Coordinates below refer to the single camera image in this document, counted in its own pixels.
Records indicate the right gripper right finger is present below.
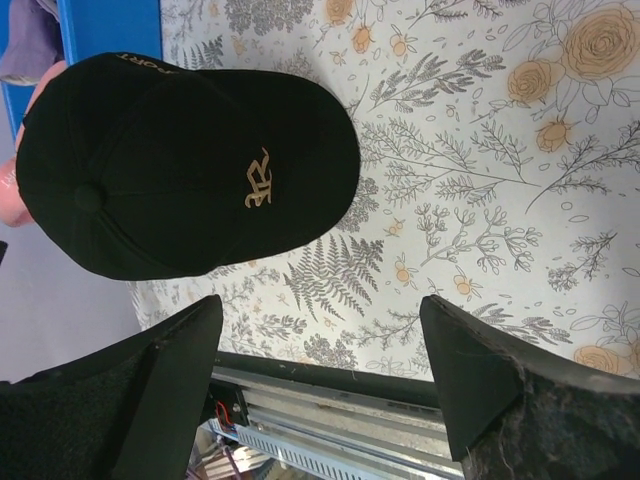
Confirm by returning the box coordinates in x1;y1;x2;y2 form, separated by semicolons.
420;295;639;480

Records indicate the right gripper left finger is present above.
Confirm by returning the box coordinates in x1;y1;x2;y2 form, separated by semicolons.
1;295;222;479

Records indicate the black baseball cap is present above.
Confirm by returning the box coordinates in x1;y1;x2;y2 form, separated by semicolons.
16;52;361;281

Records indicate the pink cap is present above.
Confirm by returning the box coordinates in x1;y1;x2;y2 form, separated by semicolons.
1;60;67;227

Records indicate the blue plastic bin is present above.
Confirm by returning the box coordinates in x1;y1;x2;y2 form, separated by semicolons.
0;0;164;136

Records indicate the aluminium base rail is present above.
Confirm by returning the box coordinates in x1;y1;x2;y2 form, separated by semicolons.
207;352;464;476

